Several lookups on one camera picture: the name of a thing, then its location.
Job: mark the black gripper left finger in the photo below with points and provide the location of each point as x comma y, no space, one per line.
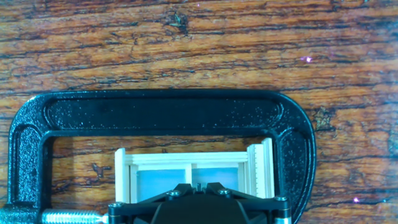
136,208

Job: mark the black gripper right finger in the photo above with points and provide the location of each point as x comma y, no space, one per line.
264,208

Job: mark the small sliding window pane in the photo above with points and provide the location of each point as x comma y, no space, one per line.
160,183

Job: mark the black C-clamp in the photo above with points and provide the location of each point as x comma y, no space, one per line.
155,112

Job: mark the wood grain table mat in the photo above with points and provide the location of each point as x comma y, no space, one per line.
186,46

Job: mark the wooden miniature window frame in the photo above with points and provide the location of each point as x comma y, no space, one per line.
261,171

